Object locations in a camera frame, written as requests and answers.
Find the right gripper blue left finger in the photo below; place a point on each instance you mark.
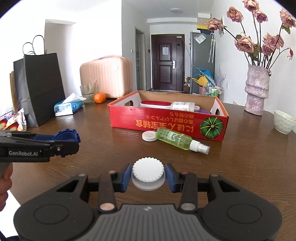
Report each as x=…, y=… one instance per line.
x=126, y=173

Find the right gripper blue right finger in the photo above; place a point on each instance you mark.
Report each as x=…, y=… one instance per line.
x=172, y=178

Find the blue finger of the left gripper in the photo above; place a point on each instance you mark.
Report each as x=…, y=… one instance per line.
x=44, y=137
x=63, y=148

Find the white ridged jar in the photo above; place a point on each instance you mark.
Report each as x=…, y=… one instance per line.
x=148, y=174

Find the green spray bottle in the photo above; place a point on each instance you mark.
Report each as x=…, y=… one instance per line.
x=181, y=141

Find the white round lid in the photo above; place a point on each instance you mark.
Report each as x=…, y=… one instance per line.
x=149, y=136

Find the purple gear cap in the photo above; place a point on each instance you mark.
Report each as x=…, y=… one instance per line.
x=202, y=111

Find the white pill bottle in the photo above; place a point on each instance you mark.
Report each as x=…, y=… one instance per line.
x=183, y=106

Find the white tape roll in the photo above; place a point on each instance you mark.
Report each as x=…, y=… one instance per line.
x=196, y=108

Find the person left hand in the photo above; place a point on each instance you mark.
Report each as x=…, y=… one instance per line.
x=5, y=185

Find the orange snack boxes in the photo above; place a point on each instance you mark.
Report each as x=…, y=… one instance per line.
x=14, y=121

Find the brown paper bag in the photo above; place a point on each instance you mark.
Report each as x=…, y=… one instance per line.
x=13, y=93

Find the blue tissue pack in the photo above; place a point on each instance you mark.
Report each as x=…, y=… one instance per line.
x=69, y=106

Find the black paper bag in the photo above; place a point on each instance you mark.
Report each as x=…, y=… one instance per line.
x=39, y=86

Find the orange fruit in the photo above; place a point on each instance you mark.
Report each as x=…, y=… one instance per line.
x=99, y=98

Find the clear glass cup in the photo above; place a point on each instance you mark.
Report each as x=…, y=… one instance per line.
x=88, y=91

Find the red cardboard box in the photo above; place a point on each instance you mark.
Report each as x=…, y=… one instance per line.
x=127, y=113

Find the wooden round table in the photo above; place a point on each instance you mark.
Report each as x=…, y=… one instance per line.
x=253, y=155

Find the pink ribbed suitcase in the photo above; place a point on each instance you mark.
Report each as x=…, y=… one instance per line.
x=112, y=75

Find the clutter pile by fridge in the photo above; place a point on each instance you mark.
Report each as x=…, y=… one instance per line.
x=203, y=83

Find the purple textured vase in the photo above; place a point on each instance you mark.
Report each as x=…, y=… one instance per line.
x=257, y=89

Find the pale green bowl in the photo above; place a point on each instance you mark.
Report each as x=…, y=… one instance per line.
x=283, y=122

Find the dark brown door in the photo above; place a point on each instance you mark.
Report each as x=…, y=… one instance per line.
x=168, y=62

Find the grey refrigerator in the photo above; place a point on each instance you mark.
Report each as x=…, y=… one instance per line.
x=202, y=51

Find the dried pink roses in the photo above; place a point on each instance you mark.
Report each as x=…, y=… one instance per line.
x=265, y=49

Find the ceiling lamp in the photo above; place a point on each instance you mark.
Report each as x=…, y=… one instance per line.
x=176, y=10

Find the wall electrical panel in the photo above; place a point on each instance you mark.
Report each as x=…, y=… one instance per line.
x=221, y=31

